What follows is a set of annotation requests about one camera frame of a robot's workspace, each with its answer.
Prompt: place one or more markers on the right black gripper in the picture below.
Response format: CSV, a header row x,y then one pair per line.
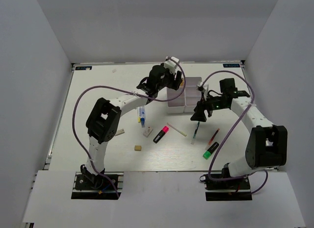
x,y
199,114

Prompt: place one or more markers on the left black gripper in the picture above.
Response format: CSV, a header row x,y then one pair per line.
x,y
174,84

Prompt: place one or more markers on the yellow capped white marker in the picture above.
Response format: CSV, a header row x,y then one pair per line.
x,y
182,83

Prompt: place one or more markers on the white chalk stick marker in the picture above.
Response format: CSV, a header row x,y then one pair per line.
x,y
176,129

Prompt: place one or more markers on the clear blue pen pack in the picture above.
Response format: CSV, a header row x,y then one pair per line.
x,y
141,114

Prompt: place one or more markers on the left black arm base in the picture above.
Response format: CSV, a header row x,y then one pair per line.
x,y
84,189

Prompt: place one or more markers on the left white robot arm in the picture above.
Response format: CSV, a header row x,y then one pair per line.
x,y
103,121

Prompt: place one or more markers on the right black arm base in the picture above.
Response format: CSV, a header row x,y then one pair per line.
x,y
223,191

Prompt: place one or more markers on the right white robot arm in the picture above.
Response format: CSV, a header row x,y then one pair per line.
x,y
268,143

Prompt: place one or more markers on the green gel pen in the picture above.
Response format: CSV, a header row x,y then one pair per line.
x,y
195,133

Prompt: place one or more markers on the right white divided container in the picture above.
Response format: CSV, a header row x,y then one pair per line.
x,y
192,94

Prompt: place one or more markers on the white divided container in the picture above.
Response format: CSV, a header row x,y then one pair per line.
x,y
192,94
177,105

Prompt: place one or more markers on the left white divided container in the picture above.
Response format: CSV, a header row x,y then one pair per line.
x,y
177,105

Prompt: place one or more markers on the red gel pen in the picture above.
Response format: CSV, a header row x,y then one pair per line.
x,y
211,140

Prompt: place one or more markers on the pink black highlighter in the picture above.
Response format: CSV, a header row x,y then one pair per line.
x,y
161,134

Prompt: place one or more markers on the green black highlighter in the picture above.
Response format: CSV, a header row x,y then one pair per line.
x,y
210,150

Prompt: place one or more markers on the right blue table label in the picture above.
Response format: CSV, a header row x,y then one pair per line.
x,y
231,65

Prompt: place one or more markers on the blue table label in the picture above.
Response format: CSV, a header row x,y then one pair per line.
x,y
83,68
231,65

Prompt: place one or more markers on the white boxed eraser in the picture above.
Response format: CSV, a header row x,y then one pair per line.
x,y
147,132

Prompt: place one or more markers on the tan eraser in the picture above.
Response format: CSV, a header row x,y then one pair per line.
x,y
137,148

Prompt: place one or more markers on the grey white eraser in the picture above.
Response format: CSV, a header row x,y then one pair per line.
x,y
119,132

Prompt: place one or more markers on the left blue table label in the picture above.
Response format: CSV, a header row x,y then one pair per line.
x,y
83,68

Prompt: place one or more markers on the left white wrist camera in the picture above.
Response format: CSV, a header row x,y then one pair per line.
x,y
171,63

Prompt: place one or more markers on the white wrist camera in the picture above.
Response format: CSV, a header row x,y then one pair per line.
x,y
204,88
171,63

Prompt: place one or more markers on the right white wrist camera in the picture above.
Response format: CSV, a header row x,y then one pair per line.
x,y
204,88

